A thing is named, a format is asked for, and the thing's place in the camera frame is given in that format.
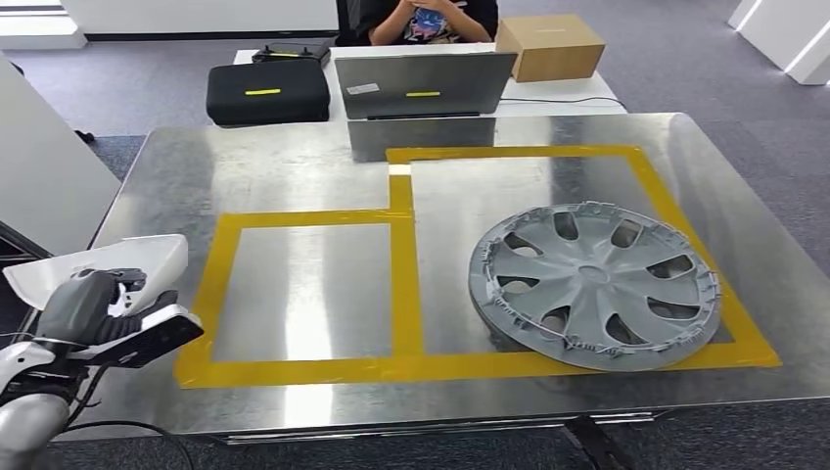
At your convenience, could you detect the white desk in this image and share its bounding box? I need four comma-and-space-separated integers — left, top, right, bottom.
232, 40, 629, 123

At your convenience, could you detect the grey laptop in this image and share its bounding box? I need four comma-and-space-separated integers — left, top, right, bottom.
334, 51, 519, 122

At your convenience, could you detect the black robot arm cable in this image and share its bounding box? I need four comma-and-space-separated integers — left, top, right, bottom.
61, 362, 196, 470

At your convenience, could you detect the thin black desk cable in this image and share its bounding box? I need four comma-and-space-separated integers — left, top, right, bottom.
499, 95, 625, 111

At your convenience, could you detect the black flat device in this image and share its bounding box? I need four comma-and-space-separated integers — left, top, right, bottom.
251, 40, 332, 68

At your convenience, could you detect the white counter with light strips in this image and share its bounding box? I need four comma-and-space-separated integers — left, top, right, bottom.
727, 0, 830, 87

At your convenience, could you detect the white curved plastic part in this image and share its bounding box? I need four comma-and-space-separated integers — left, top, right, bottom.
3, 233, 190, 314

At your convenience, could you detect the grey plastic wheel hubcap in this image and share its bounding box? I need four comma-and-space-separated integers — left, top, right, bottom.
468, 201, 723, 374

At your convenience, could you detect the person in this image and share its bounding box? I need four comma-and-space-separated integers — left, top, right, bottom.
352, 0, 500, 47

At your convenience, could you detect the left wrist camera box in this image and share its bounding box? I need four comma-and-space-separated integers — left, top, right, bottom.
68, 303, 206, 370

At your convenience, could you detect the cardboard box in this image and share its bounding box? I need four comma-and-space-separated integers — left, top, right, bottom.
495, 14, 608, 83

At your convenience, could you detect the black carrying case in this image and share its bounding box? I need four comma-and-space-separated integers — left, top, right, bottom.
206, 58, 332, 128

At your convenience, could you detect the stainless steel workbench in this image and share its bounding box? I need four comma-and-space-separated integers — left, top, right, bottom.
55, 112, 830, 470

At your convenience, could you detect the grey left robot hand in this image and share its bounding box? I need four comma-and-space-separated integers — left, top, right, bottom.
35, 266, 180, 349

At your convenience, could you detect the white cabinet panel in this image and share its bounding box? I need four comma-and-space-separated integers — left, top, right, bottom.
0, 55, 123, 258

